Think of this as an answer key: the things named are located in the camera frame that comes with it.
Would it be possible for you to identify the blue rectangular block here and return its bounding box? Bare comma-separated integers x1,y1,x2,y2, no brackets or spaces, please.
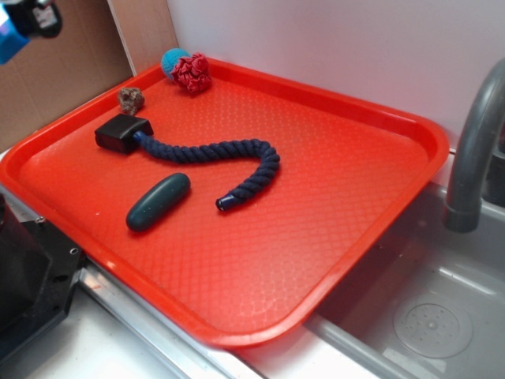
0,4,29,65

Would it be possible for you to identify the red plastic tray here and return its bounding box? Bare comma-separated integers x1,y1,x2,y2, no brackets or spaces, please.
1,60,449,348

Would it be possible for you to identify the dark green oval capsule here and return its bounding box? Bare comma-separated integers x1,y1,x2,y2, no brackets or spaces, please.
125,173,191,232

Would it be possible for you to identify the crumpled red cloth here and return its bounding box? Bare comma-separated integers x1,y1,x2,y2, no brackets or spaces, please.
170,53,212,95

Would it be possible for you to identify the black leather pouch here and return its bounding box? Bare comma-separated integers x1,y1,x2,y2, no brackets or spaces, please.
95,114,154,154

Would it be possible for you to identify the teal crochet ball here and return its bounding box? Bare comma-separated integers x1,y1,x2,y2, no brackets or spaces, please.
160,47,190,80

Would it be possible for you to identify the grey plastic sink basin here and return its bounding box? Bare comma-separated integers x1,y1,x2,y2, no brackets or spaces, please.
306,185,504,378

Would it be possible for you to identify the brown cardboard panel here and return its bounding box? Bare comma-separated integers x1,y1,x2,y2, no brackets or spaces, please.
1,1,178,151

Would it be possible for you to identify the grey sink faucet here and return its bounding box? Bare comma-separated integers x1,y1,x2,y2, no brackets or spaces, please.
443,60,504,233

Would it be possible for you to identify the dark blue twisted rope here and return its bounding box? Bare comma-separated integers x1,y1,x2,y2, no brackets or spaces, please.
133,130,282,212

